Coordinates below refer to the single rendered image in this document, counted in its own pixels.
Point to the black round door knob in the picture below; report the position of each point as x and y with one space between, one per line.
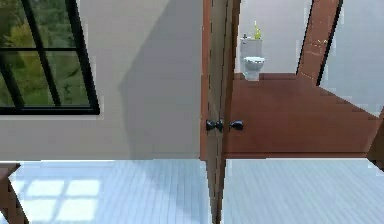
213 125
236 125

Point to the brown wooden room door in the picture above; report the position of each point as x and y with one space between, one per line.
216 66

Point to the white toilet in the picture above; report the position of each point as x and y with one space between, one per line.
252 58

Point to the yellow green spray bottle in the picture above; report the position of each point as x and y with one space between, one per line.
257 32

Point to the brown door with black edge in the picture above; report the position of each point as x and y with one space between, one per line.
318 40

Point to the black framed window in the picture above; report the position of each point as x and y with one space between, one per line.
40 56

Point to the brown wooden furniture piece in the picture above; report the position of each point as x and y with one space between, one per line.
10 196

